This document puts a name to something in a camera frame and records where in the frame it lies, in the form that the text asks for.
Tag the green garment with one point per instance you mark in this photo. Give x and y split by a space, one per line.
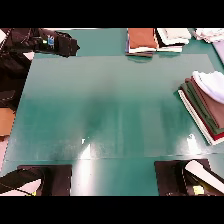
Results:
197 104

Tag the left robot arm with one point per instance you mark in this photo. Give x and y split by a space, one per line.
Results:
20 41

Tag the red garment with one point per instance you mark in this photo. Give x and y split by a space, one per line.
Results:
213 132

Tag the cream garment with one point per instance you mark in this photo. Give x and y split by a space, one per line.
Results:
196 115

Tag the white garment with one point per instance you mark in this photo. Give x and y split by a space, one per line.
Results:
210 34
210 85
174 34
141 50

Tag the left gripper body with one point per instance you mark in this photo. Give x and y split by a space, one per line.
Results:
67 45

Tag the brown garment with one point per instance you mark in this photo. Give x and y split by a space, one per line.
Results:
209 106
141 37

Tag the black garment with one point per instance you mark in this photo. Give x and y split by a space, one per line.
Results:
159 42

